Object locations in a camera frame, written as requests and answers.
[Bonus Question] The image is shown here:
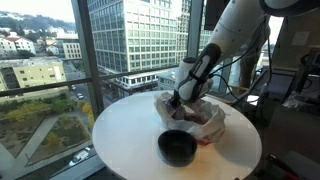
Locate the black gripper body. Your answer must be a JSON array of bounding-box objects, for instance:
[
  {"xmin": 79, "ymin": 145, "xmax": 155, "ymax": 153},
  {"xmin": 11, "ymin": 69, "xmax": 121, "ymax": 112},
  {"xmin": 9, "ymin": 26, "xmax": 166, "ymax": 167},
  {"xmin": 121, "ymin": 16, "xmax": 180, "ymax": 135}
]
[{"xmin": 169, "ymin": 90, "xmax": 181, "ymax": 108}]

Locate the white red plastic bag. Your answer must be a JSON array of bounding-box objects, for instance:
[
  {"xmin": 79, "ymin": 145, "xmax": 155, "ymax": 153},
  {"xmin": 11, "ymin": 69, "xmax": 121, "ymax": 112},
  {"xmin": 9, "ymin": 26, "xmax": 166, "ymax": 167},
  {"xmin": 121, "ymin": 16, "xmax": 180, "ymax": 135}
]
[{"xmin": 154, "ymin": 92, "xmax": 226, "ymax": 145}]

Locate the black bowl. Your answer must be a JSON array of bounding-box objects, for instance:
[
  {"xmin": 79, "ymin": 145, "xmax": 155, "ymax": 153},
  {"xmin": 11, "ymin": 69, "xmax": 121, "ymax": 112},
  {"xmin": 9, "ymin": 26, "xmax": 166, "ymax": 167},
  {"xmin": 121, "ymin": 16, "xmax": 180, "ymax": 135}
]
[{"xmin": 158, "ymin": 130, "xmax": 197, "ymax": 167}]

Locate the purple patterned clothing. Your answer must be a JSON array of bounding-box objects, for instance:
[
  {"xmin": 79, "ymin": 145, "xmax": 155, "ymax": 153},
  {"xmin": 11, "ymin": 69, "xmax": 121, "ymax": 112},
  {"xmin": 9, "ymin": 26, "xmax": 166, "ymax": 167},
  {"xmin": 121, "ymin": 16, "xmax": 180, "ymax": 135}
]
[{"xmin": 169, "ymin": 106, "xmax": 205, "ymax": 125}]

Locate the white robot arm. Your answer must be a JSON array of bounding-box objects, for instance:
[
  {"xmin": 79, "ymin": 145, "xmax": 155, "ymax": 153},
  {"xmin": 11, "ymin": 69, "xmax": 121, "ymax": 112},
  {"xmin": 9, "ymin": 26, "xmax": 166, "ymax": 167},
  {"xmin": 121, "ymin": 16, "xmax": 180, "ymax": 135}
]
[{"xmin": 167, "ymin": 0, "xmax": 320, "ymax": 109}]

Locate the white round table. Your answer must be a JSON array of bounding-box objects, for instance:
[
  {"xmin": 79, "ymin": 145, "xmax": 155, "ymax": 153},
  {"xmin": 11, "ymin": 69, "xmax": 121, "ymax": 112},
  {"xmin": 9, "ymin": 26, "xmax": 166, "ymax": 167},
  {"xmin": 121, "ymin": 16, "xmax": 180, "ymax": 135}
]
[{"xmin": 92, "ymin": 91, "xmax": 262, "ymax": 180}]

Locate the computer monitor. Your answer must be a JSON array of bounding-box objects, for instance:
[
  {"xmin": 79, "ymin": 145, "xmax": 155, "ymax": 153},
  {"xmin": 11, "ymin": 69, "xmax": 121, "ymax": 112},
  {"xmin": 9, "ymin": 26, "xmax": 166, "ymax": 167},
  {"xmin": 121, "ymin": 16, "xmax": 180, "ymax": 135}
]
[{"xmin": 267, "ymin": 69, "xmax": 296, "ymax": 102}]

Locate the grey desk with equipment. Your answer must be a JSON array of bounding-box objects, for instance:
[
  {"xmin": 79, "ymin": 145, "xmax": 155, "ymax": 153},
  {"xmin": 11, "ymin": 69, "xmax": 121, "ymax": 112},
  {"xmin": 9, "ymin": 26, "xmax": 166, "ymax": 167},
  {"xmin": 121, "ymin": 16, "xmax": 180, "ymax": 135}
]
[{"xmin": 259, "ymin": 46, "xmax": 320, "ymax": 163}]

